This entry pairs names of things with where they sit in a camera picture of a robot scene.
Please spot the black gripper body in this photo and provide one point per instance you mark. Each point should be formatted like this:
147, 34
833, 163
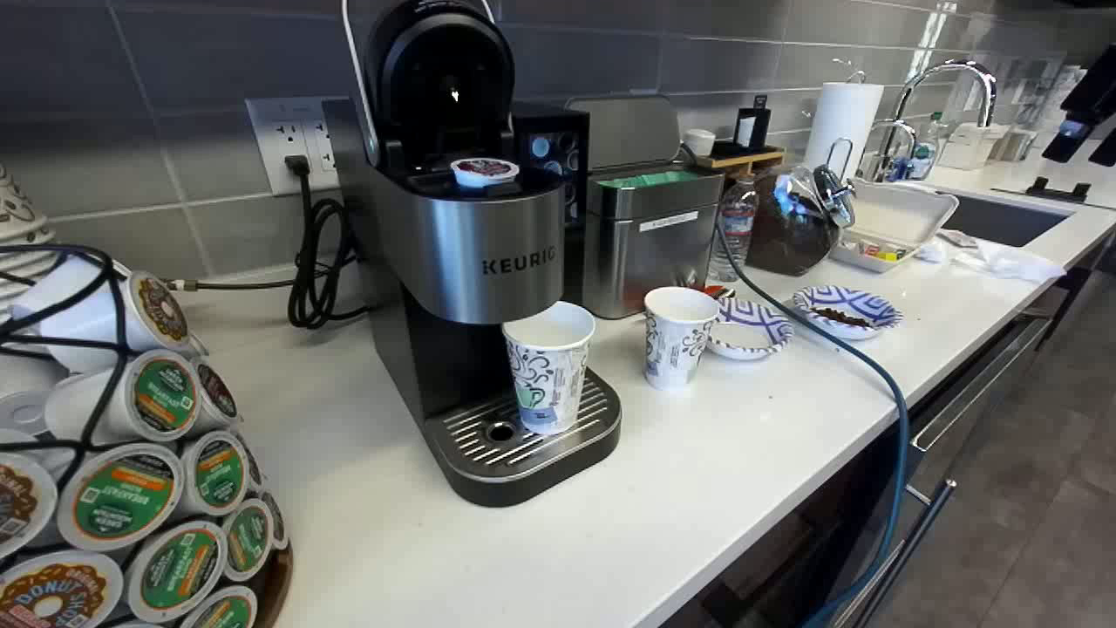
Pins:
1094, 84

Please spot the clear plastic water bottle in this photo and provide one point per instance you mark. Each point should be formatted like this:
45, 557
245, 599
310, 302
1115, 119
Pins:
739, 227

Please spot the patterned paper cup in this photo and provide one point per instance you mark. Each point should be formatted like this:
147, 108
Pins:
678, 337
545, 372

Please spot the blue green soap bottle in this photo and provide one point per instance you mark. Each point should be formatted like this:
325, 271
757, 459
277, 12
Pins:
927, 152

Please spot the black bottle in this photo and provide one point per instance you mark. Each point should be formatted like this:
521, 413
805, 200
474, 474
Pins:
753, 122

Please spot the small white cup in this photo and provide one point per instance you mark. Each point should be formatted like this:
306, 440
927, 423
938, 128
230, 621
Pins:
699, 140

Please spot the black flat object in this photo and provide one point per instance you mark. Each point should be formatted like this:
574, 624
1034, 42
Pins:
1058, 190

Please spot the dark sink basin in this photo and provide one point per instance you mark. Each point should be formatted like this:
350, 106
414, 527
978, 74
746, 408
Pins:
1000, 222

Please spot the chrome sink faucet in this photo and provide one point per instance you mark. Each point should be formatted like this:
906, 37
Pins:
972, 72

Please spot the white paper towel roll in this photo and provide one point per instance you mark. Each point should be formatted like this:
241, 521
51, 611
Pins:
843, 108

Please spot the metal paper towel holder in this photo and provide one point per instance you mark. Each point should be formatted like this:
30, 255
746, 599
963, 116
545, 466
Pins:
833, 158

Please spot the stainless steel undercounter appliance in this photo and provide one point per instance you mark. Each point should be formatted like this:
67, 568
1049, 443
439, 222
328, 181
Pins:
978, 387

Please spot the blue paper plate with beans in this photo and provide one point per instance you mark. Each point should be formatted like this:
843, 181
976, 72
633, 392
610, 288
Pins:
846, 312

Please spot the stainless steel tin box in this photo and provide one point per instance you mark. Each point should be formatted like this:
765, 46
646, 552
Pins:
641, 249

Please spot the black display device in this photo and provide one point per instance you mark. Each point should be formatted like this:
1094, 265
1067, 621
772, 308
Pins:
553, 152

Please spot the white coffee pod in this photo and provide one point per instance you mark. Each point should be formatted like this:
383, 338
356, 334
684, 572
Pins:
483, 173

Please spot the black silver Keurig coffee machine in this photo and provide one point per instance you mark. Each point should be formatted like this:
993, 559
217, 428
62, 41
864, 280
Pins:
464, 249

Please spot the brown label coffee pod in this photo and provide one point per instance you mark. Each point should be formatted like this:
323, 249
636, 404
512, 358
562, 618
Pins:
18, 506
217, 392
161, 308

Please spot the green label coffee pod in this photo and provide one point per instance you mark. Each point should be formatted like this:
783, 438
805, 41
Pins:
250, 537
217, 473
221, 611
161, 397
119, 493
177, 570

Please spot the white patterned paper item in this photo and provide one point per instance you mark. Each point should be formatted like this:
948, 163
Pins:
18, 214

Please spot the donut print coffee pod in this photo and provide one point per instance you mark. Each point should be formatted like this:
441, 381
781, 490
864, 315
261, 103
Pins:
59, 595

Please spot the white wall outlet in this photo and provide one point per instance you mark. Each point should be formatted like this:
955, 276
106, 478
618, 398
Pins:
281, 128

